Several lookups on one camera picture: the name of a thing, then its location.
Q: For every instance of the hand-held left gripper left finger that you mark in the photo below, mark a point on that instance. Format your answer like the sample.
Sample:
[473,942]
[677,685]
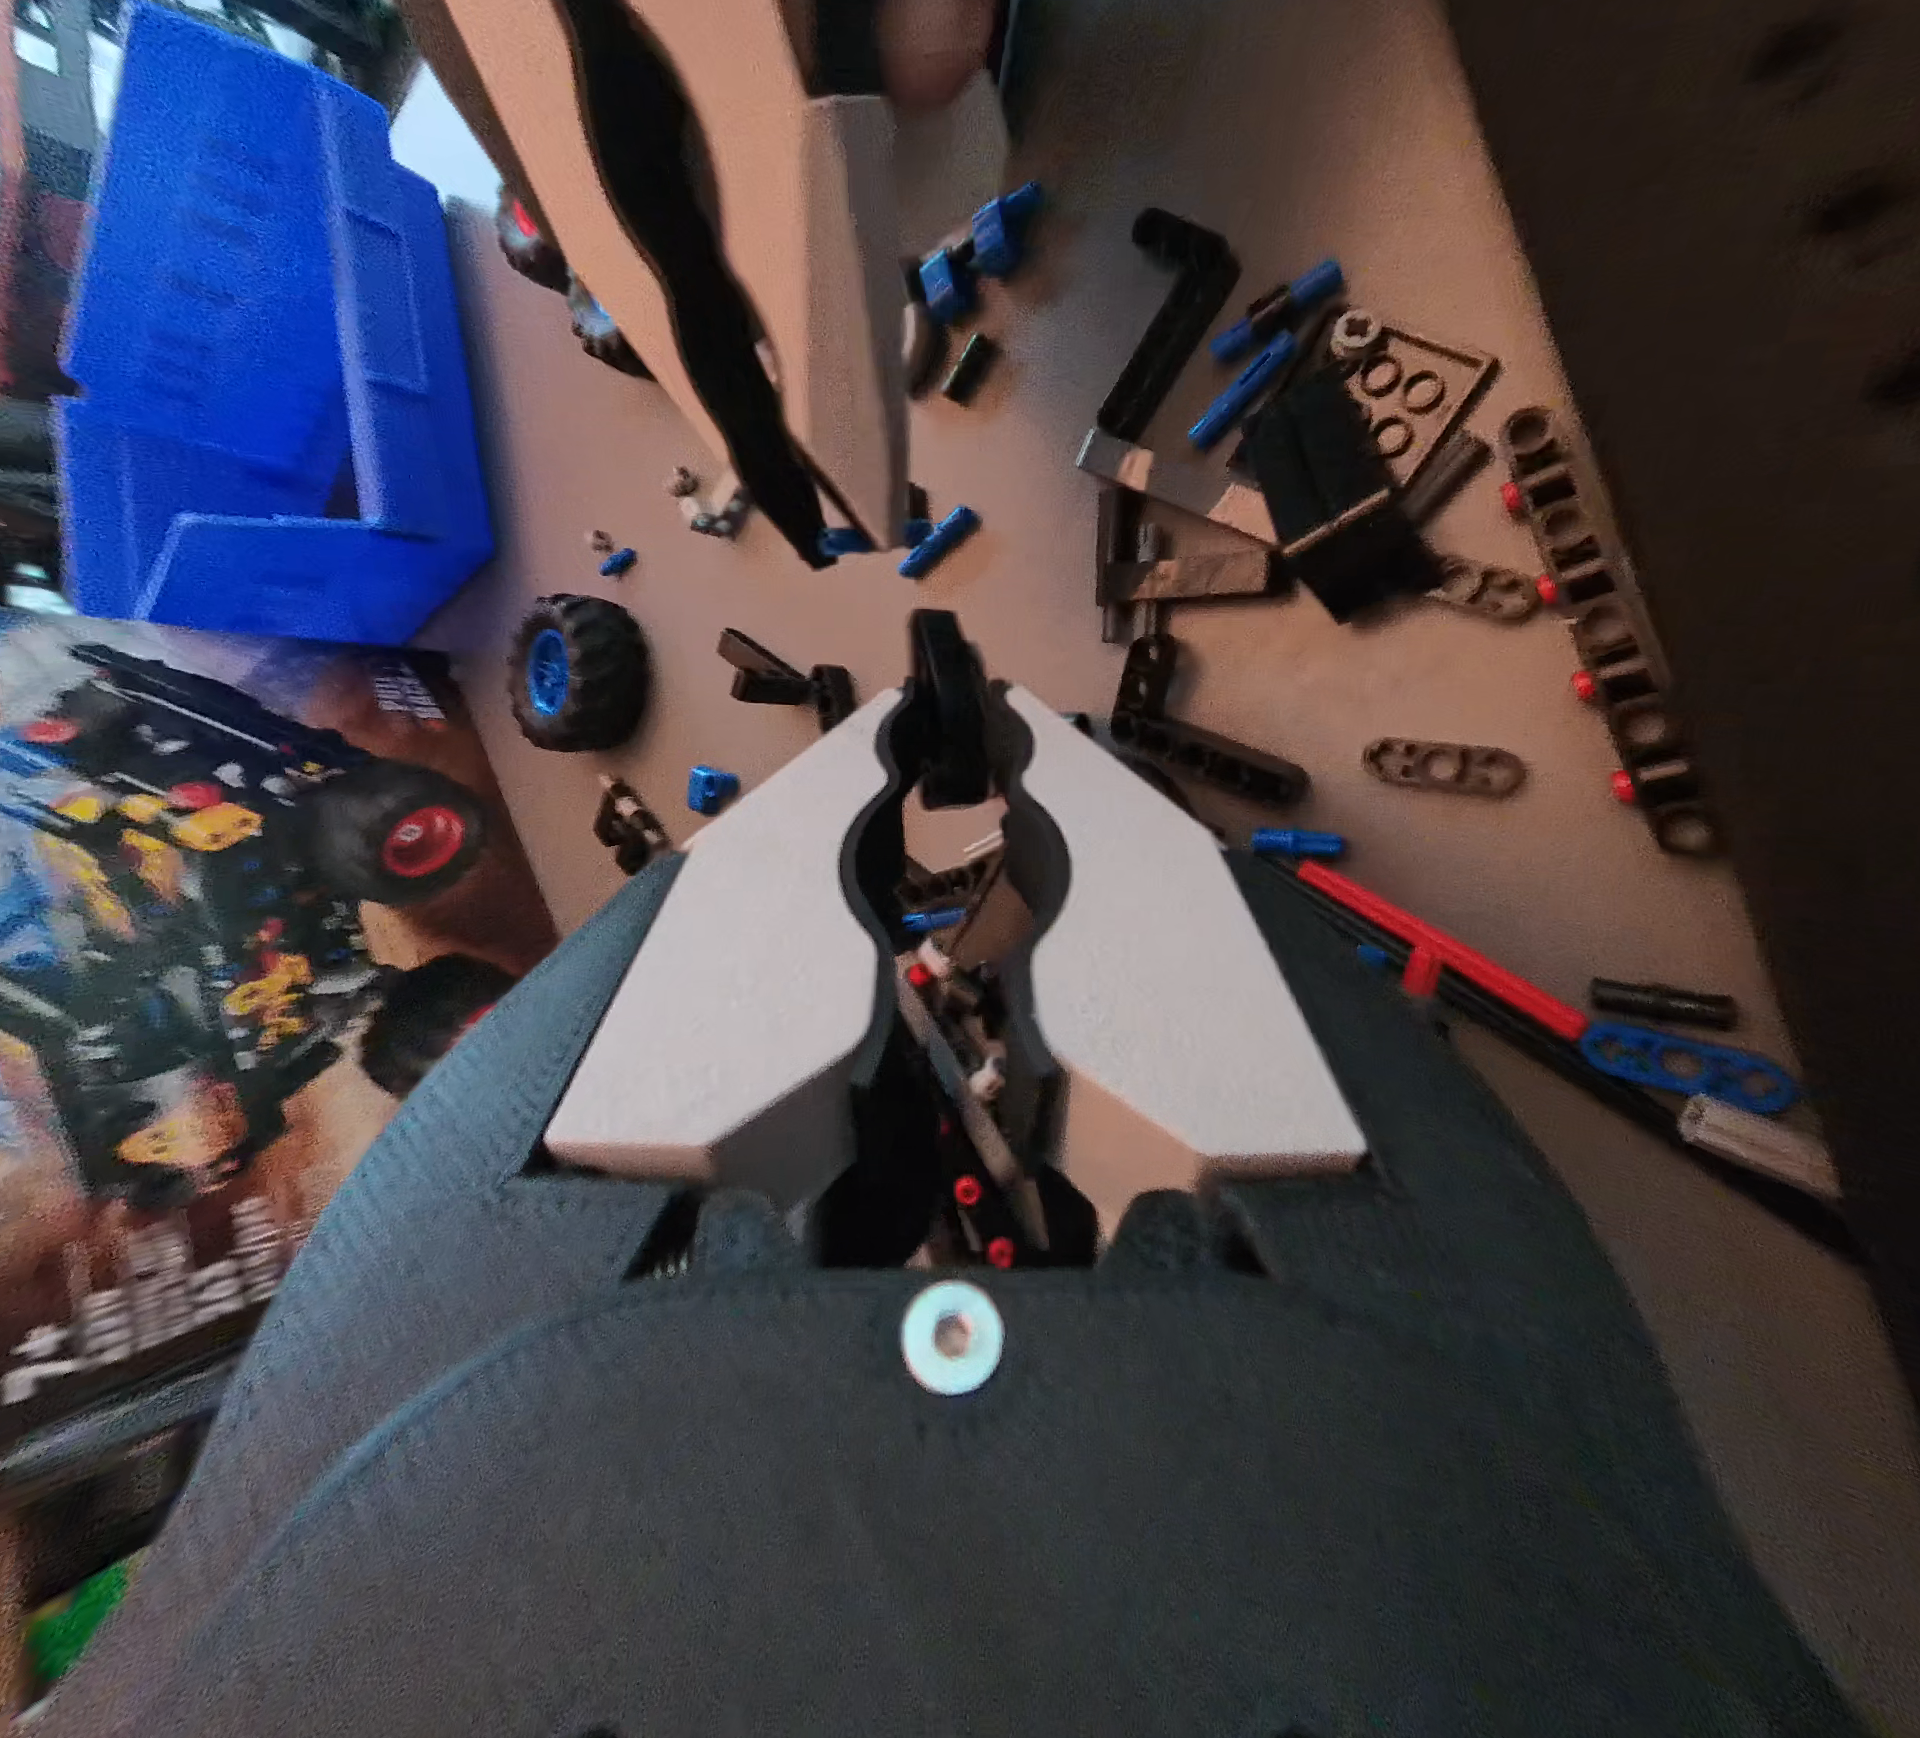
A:
[720,1019]

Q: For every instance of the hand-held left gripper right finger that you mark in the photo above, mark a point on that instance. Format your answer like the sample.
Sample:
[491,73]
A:
[1188,1019]

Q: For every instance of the small black toy assembly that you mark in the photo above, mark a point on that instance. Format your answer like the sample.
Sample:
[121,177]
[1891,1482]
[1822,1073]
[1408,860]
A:
[949,701]

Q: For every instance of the grey desk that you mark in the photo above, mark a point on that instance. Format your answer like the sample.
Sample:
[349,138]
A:
[1203,89]

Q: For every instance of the person's right hand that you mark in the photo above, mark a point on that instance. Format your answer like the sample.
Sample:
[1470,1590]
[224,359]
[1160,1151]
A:
[942,25]

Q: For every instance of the black tire red rim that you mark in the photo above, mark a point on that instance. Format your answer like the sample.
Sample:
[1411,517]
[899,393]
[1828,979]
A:
[522,239]

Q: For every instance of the red toy axle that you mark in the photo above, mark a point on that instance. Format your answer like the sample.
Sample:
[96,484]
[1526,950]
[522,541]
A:
[1444,942]

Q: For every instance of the black tire blue rim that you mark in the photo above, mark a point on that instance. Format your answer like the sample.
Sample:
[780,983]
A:
[572,674]
[610,334]

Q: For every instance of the short dark toy beam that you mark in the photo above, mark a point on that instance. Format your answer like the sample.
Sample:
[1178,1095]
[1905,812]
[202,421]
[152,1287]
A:
[1450,768]

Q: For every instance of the plain blue plastic bin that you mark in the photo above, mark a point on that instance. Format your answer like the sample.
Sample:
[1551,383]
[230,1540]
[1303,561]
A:
[242,330]

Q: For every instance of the dark grey toy panel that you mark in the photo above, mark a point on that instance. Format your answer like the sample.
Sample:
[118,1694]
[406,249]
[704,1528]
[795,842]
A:
[1174,539]

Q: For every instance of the blue toy beam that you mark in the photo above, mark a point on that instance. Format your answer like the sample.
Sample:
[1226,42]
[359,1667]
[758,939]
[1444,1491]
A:
[1696,1064]

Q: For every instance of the toy truck set box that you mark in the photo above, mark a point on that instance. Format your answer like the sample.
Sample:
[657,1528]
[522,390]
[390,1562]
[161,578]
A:
[181,1019]

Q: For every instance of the black beam with red pins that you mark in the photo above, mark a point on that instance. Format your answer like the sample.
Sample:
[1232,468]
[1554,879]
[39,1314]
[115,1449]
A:
[1607,630]

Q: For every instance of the black triangular toy panel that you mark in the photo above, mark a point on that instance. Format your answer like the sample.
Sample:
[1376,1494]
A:
[1353,465]

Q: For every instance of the light grey toy tube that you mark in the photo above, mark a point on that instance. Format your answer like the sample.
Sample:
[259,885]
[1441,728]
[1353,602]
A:
[1767,1148]

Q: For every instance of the black dotted mat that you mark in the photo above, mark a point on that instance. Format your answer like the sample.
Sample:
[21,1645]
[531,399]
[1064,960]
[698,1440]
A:
[1680,268]

